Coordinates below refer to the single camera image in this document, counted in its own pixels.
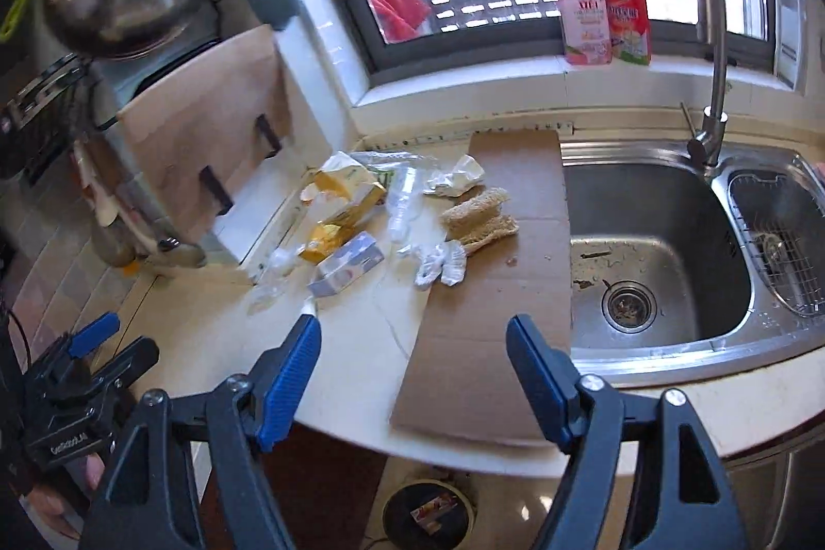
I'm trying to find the wooden cutting board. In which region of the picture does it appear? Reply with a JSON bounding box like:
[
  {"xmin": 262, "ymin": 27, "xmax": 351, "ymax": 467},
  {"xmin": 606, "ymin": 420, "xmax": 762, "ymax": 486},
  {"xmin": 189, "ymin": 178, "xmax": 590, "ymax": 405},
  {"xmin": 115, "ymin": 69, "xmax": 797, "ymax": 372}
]
[{"xmin": 116, "ymin": 23, "xmax": 294, "ymax": 248}]

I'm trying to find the brown wooden cabinet door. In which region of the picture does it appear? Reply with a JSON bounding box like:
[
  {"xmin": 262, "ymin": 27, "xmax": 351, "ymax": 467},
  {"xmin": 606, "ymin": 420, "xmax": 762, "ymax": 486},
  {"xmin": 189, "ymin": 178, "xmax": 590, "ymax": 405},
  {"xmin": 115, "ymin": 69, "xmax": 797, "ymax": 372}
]
[{"xmin": 193, "ymin": 427, "xmax": 391, "ymax": 550}]

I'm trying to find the loofah sponge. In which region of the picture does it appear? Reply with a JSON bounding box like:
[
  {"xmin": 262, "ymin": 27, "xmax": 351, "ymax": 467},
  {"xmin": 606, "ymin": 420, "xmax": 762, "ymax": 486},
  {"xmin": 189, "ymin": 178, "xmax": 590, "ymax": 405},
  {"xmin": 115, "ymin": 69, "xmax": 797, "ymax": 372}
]
[{"xmin": 440, "ymin": 188, "xmax": 520, "ymax": 256}]

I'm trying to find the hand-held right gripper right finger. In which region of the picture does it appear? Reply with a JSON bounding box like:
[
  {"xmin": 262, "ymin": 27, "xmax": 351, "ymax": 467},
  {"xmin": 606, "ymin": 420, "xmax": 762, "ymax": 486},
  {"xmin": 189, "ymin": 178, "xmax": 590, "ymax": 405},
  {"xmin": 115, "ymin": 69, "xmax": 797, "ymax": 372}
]
[{"xmin": 506, "ymin": 314, "xmax": 752, "ymax": 550}]

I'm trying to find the crushed clear plastic bottle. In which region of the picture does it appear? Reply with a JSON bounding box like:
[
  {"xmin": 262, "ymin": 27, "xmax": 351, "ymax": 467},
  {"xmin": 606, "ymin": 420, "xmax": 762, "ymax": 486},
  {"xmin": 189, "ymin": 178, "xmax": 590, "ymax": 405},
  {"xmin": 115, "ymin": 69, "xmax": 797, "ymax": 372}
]
[{"xmin": 387, "ymin": 166, "xmax": 439, "ymax": 242}]

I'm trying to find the wire drain basket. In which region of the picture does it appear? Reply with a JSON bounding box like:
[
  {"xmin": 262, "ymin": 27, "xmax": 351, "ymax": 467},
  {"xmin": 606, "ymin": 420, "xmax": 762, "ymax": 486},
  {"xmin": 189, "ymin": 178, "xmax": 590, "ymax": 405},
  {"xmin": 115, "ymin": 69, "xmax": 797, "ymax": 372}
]
[{"xmin": 728, "ymin": 170, "xmax": 825, "ymax": 319}]

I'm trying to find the round waste bin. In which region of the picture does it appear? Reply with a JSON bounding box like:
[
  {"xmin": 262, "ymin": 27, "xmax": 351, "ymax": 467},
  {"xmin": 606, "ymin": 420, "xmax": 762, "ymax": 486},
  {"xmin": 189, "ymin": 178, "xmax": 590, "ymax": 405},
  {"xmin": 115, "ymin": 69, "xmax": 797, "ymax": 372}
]
[{"xmin": 382, "ymin": 478, "xmax": 478, "ymax": 550}]

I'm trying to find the colourful printed wrapper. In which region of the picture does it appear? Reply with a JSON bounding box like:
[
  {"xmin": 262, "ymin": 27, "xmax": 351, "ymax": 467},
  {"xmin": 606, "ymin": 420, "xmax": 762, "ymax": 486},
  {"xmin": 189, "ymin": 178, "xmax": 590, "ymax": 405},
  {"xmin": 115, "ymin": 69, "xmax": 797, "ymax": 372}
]
[{"xmin": 412, "ymin": 495, "xmax": 458, "ymax": 528}]

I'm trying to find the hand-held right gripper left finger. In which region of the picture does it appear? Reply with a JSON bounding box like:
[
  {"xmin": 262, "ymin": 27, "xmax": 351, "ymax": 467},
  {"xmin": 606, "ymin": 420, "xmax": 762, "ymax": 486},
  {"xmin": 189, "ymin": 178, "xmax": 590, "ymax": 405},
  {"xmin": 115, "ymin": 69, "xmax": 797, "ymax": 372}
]
[{"xmin": 77, "ymin": 313, "xmax": 323, "ymax": 550}]

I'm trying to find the clear plastic wrapper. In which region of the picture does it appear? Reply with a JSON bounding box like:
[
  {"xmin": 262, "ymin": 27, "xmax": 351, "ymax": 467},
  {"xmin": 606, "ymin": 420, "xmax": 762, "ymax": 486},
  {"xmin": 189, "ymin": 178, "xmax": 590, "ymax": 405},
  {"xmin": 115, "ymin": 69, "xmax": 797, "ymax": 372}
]
[{"xmin": 248, "ymin": 244, "xmax": 310, "ymax": 309}]

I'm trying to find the steel faucet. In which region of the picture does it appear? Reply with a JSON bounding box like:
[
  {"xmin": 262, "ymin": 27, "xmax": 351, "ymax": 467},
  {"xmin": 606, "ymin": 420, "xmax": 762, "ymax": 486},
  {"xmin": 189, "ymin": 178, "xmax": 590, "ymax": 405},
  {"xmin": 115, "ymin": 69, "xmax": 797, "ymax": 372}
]
[{"xmin": 680, "ymin": 0, "xmax": 732, "ymax": 171}]

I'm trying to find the clear plastic bag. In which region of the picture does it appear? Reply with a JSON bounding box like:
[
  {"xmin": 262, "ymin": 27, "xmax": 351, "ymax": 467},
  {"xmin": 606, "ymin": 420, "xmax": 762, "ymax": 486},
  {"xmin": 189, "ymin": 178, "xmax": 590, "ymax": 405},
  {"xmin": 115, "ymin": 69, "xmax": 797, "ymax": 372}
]
[{"xmin": 351, "ymin": 151, "xmax": 446, "ymax": 184}]

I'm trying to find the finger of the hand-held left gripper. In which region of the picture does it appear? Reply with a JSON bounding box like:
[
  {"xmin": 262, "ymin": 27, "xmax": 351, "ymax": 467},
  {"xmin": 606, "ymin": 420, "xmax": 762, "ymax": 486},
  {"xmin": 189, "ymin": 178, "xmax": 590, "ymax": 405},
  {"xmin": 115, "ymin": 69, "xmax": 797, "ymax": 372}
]
[
  {"xmin": 84, "ymin": 336, "xmax": 161, "ymax": 400},
  {"xmin": 29, "ymin": 313, "xmax": 122, "ymax": 390}
]

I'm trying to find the stainless steel sink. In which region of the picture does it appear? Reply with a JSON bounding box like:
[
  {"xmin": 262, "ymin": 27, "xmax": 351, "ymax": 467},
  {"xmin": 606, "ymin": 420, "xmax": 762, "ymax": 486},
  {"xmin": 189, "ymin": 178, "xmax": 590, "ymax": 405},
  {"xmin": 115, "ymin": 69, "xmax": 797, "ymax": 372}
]
[{"xmin": 559, "ymin": 141, "xmax": 825, "ymax": 390}]

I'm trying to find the red cloth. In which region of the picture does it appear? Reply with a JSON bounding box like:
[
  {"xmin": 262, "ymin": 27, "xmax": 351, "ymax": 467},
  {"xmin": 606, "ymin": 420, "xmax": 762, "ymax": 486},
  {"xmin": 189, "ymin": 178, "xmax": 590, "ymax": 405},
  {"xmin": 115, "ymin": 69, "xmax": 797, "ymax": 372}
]
[{"xmin": 361, "ymin": 0, "xmax": 432, "ymax": 42}]

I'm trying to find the white wrapper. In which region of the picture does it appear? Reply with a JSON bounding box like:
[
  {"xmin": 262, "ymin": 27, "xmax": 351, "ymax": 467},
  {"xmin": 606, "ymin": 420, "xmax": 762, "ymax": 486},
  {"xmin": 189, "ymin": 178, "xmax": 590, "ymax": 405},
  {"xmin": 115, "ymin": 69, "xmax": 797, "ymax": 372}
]
[{"xmin": 412, "ymin": 239, "xmax": 468, "ymax": 290}]

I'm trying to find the brown cardboard sheet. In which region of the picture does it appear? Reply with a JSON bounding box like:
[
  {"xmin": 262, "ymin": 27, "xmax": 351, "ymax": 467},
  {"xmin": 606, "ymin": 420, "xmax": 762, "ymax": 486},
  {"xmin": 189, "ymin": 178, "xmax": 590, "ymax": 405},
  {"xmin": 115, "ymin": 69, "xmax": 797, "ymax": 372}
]
[{"xmin": 390, "ymin": 130, "xmax": 574, "ymax": 448}]

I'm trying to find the black wall rack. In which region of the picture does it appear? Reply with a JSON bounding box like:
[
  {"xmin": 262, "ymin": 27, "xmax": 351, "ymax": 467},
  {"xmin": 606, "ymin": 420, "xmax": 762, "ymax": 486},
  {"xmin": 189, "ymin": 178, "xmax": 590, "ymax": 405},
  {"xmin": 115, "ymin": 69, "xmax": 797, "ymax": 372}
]
[{"xmin": 0, "ymin": 57, "xmax": 91, "ymax": 180}]

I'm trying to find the white purple carton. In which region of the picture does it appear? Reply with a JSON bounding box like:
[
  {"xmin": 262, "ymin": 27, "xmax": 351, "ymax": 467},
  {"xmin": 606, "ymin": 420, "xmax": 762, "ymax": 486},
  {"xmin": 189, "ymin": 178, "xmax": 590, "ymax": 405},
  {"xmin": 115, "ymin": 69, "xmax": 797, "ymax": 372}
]
[{"xmin": 308, "ymin": 231, "xmax": 386, "ymax": 298}]

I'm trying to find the pink detergent bottle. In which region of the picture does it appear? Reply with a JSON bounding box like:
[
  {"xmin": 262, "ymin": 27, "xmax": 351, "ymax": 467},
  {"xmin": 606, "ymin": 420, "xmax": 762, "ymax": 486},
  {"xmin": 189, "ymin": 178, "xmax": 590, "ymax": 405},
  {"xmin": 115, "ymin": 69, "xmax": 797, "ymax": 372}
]
[{"xmin": 555, "ymin": 0, "xmax": 613, "ymax": 68}]

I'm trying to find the white tissue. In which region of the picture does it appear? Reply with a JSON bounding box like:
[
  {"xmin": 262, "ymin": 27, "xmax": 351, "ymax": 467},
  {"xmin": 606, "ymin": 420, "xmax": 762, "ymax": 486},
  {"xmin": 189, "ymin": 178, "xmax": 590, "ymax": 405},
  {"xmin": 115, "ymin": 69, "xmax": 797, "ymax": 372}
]
[{"xmin": 422, "ymin": 154, "xmax": 486, "ymax": 198}]

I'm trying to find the person's left hand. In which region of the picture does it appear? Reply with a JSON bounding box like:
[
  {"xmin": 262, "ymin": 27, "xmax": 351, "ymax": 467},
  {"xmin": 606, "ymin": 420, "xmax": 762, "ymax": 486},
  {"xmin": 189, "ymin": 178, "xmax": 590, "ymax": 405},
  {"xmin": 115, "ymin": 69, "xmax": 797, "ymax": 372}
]
[{"xmin": 31, "ymin": 453, "xmax": 105, "ymax": 537}]

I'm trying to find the white yellow packet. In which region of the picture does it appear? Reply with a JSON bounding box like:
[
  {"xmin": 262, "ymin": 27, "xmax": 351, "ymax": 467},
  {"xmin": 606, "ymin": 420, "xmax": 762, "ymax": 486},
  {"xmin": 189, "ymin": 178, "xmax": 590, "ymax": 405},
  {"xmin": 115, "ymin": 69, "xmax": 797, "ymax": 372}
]
[{"xmin": 302, "ymin": 151, "xmax": 378, "ymax": 203}]

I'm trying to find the yellow carton box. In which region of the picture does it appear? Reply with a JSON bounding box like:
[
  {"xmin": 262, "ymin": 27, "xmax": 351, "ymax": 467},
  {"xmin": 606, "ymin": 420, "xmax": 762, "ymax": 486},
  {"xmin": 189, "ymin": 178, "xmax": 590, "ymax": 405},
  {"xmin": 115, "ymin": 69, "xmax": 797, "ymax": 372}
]
[
  {"xmin": 300, "ymin": 221, "xmax": 368, "ymax": 266},
  {"xmin": 319, "ymin": 181, "xmax": 388, "ymax": 232}
]

